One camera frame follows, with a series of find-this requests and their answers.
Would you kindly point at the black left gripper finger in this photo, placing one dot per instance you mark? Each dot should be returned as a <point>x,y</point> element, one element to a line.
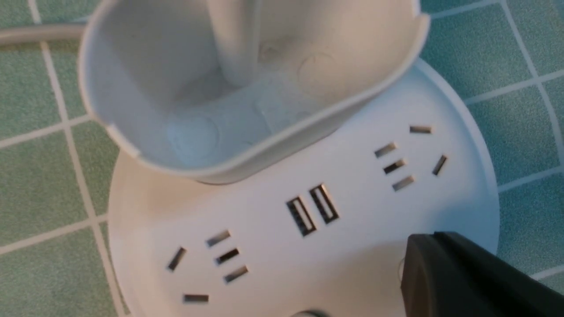
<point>447,275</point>

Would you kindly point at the white desk lamp with sockets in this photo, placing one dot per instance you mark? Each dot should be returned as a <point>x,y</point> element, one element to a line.
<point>275,156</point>

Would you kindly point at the green checkered tablecloth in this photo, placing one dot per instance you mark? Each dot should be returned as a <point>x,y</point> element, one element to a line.
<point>505,58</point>

